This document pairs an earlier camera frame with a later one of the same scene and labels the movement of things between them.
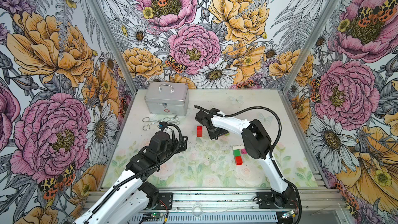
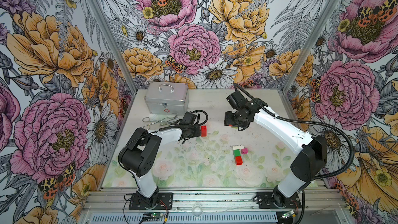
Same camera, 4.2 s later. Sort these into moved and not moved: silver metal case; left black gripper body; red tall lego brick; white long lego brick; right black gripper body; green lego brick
Moved: right black gripper body; left black gripper body
Not moved: red tall lego brick; white long lego brick; green lego brick; silver metal case
